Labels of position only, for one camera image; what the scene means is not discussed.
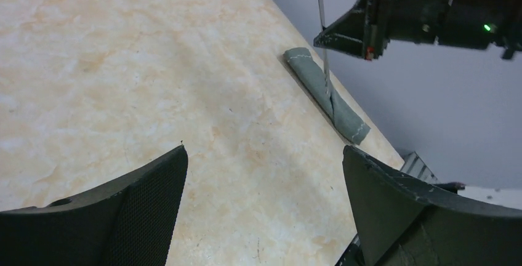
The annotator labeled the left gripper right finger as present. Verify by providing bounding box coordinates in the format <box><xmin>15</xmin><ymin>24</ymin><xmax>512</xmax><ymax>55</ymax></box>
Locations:
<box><xmin>342</xmin><ymin>145</ymin><xmax>521</xmax><ymax>265</ymax></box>

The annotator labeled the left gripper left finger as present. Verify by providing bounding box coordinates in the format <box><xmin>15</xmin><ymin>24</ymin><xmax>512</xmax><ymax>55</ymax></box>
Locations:
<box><xmin>1</xmin><ymin>146</ymin><xmax>188</xmax><ymax>265</ymax></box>

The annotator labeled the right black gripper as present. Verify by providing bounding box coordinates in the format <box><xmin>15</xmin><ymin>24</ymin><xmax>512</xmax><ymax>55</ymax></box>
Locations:
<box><xmin>313</xmin><ymin>0</ymin><xmax>454</xmax><ymax>61</ymax></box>

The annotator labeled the grey cloth napkin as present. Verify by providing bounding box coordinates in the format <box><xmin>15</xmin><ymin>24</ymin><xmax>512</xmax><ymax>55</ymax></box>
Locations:
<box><xmin>283</xmin><ymin>47</ymin><xmax>371</xmax><ymax>145</ymax></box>

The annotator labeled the silver table knife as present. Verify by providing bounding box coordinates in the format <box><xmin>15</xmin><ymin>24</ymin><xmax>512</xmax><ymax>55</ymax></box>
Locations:
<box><xmin>318</xmin><ymin>0</ymin><xmax>332</xmax><ymax>97</ymax></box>

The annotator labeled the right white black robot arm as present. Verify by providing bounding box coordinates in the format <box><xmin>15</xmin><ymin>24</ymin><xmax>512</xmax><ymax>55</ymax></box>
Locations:
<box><xmin>313</xmin><ymin>0</ymin><xmax>521</xmax><ymax>60</ymax></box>

